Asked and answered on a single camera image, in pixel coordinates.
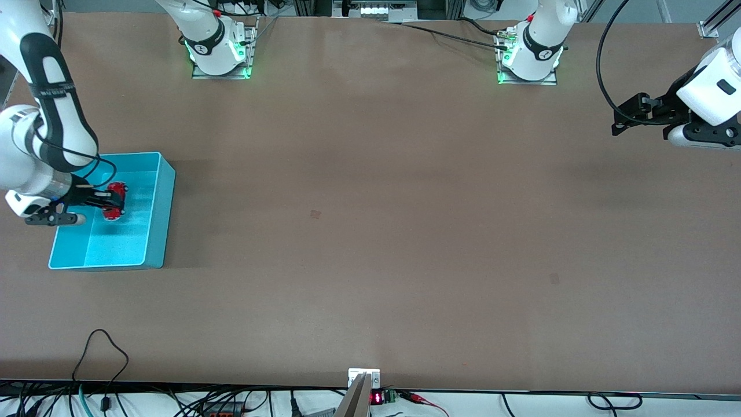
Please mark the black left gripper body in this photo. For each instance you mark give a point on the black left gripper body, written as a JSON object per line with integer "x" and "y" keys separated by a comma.
{"x": 671, "y": 105}

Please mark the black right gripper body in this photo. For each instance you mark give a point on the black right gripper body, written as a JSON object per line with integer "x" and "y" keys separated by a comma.
{"x": 81, "y": 196}

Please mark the red beetle toy car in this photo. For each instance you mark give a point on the red beetle toy car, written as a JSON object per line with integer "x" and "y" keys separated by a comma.
{"x": 118, "y": 187}

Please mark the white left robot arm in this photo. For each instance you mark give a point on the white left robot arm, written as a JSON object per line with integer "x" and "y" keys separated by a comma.
{"x": 538, "y": 58}

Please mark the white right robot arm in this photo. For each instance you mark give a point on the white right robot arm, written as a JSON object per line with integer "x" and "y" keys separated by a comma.
{"x": 58, "y": 116}

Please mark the blue plastic box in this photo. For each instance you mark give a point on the blue plastic box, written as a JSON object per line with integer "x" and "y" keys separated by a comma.
{"x": 127, "y": 243}

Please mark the red digit display module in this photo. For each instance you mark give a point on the red digit display module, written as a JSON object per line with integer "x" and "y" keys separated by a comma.
{"x": 376, "y": 398}

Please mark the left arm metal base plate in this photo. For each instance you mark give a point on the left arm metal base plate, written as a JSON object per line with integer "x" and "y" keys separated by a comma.
{"x": 547, "y": 81}

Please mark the aluminium corner bracket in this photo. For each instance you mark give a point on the aluminium corner bracket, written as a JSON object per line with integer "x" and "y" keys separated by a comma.
{"x": 709, "y": 29}
{"x": 52, "y": 17}

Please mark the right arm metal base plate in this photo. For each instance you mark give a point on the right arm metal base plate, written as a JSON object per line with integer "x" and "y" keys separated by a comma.
{"x": 220, "y": 76}

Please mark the aluminium frame with light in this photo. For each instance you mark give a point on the aluminium frame with light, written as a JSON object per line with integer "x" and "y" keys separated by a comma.
{"x": 385, "y": 8}

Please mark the grey metal camera post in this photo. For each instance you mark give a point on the grey metal camera post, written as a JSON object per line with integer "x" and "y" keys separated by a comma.
{"x": 354, "y": 399}

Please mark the white mounting bracket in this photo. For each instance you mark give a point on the white mounting bracket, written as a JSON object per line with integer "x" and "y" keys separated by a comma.
{"x": 373, "y": 376}

